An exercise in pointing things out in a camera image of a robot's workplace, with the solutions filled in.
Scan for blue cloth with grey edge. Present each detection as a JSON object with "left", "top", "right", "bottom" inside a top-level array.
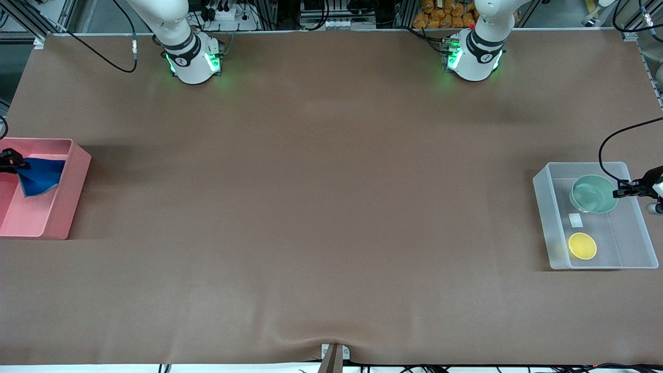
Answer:
[{"left": 17, "top": 157, "right": 67, "bottom": 199}]

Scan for metal table clamp bracket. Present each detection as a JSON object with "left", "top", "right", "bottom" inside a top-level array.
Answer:
[{"left": 318, "top": 343, "right": 351, "bottom": 373}]

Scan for clear plastic bin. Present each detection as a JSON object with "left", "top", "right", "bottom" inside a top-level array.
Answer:
[{"left": 532, "top": 162, "right": 659, "bottom": 270}]

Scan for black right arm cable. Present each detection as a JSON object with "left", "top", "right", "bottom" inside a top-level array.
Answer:
[{"left": 71, "top": 0, "right": 139, "bottom": 74}]

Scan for white power strip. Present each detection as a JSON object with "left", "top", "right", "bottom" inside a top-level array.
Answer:
[{"left": 199, "top": 6, "right": 261, "bottom": 32}]

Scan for brown table mat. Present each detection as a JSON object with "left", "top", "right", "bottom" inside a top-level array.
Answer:
[{"left": 0, "top": 28, "right": 663, "bottom": 366}]

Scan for yellow cup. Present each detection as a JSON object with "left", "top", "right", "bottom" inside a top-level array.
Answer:
[{"left": 568, "top": 232, "right": 598, "bottom": 260}]

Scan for white socket bar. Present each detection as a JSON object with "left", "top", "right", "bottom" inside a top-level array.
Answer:
[{"left": 300, "top": 18, "right": 377, "bottom": 31}]

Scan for pale green bowl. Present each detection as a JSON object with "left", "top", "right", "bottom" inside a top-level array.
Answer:
[{"left": 569, "top": 174, "right": 620, "bottom": 214}]

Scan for pink plastic bin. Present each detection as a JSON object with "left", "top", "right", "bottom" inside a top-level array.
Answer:
[{"left": 0, "top": 137, "right": 92, "bottom": 240}]

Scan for orange packaged snack bags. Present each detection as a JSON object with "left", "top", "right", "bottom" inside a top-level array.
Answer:
[{"left": 413, "top": 0, "right": 480, "bottom": 30}]

